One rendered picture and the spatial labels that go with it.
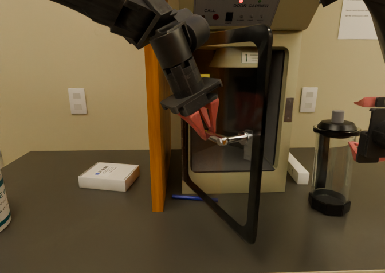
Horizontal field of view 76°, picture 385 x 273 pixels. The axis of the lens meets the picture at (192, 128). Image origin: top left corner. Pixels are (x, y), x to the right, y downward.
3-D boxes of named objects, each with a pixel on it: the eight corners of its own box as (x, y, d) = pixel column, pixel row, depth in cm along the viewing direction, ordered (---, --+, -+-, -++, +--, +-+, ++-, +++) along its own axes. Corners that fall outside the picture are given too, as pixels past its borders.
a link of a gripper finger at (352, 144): (367, 121, 59) (400, 132, 50) (362, 150, 61) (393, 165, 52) (339, 122, 59) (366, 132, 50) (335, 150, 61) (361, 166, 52)
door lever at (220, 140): (219, 134, 53) (219, 123, 52) (247, 145, 44) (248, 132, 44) (196, 138, 50) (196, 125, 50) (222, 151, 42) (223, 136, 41)
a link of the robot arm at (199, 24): (113, 27, 41) (134, -16, 35) (151, 11, 49) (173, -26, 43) (163, 80, 43) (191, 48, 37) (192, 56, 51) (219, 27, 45)
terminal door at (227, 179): (186, 180, 73) (185, 38, 63) (255, 248, 47) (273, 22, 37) (183, 181, 73) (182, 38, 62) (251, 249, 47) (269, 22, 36)
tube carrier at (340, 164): (303, 191, 75) (309, 122, 71) (342, 194, 73) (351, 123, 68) (312, 210, 65) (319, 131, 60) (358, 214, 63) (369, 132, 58)
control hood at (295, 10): (179, 30, 63) (178, -14, 61) (303, 30, 64) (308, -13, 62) (178, 23, 52) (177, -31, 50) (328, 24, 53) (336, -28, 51)
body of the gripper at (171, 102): (163, 110, 46) (145, 74, 43) (206, 85, 49) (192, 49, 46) (177, 117, 41) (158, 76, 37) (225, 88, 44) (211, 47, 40)
